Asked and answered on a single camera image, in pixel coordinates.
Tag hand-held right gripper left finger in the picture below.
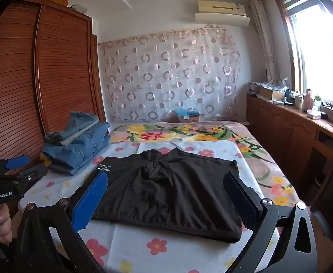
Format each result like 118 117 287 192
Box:
13 172 108 273

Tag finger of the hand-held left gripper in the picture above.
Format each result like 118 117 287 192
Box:
19 163 48 188
6 155 31 172

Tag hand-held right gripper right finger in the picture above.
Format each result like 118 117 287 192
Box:
223 171 318 273

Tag black pants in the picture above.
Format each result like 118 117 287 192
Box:
91 149 248 244

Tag blue denim folded jeans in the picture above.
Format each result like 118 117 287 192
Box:
42 122 111 176

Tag light blue folded jeans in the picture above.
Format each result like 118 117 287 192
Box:
66 111 99 137

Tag strawberry print bed sheet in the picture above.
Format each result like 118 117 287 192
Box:
17 141 269 273

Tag wooden cabinet counter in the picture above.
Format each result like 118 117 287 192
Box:
246 94 333 205

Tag wooden slatted wardrobe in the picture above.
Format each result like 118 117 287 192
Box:
0 0 107 177

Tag cardboard box with red print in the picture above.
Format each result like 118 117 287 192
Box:
178 113 200 123

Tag plain cardboard box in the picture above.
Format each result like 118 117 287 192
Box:
260 86 285 101

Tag patterned wrapped bundle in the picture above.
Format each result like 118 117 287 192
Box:
247 81 289 91

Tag pink bottle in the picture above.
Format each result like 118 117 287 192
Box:
303 88 315 111

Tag circle print sheer curtain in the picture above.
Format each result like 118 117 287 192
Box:
98 28 241 122

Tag grey box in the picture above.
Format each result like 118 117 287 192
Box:
69 4 88 14

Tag patterned window drape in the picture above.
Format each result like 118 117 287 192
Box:
249 0 281 81

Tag window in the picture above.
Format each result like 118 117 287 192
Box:
275 0 333 109

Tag white air conditioner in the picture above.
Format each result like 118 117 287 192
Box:
195 0 251 27

